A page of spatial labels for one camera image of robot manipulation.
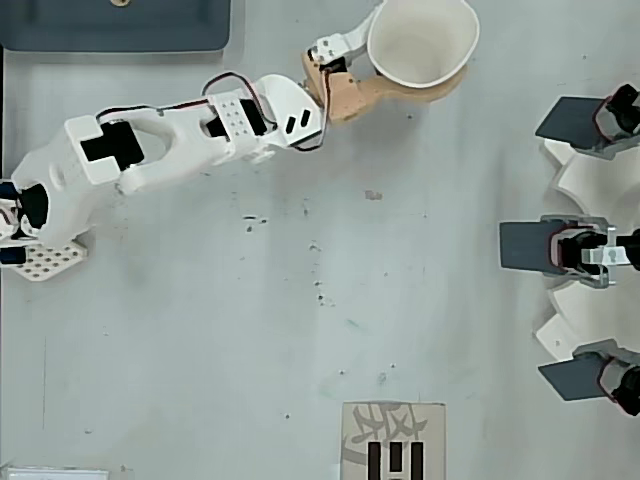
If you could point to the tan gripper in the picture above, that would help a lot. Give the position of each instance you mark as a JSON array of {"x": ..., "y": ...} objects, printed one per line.
[{"x": 344, "y": 100}]

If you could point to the black paper cup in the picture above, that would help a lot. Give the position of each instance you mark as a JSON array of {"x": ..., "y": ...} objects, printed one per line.
[{"x": 425, "y": 40}]

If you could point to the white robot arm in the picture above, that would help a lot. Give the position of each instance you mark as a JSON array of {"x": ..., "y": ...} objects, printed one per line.
[{"x": 175, "y": 150}]

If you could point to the white round machine stand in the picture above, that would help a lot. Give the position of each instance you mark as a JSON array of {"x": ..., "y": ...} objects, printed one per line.
[{"x": 590, "y": 180}]

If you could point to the grey plastic tray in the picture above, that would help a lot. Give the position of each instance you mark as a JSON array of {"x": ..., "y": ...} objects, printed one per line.
[{"x": 150, "y": 30}]

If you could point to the printed cardboard card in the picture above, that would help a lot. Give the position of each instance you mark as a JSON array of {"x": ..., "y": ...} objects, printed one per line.
[{"x": 435, "y": 450}]

